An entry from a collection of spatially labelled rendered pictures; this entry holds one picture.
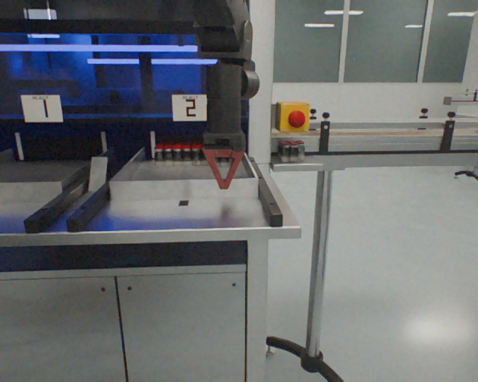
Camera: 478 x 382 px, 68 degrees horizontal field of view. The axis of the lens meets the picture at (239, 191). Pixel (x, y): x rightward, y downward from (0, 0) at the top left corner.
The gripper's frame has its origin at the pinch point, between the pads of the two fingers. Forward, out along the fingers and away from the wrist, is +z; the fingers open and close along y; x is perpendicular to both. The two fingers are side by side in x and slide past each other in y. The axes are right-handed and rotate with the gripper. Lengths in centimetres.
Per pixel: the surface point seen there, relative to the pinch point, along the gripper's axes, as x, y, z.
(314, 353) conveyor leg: -32, 45, 73
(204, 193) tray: 3.5, 0.9, 1.9
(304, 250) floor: -56, 156, 84
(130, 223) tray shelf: 13.9, -10.3, 3.3
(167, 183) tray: 9.9, 0.6, -0.1
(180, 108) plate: 9.7, 26.3, -12.2
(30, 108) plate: 44, 26, -12
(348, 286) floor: -70, 112, 86
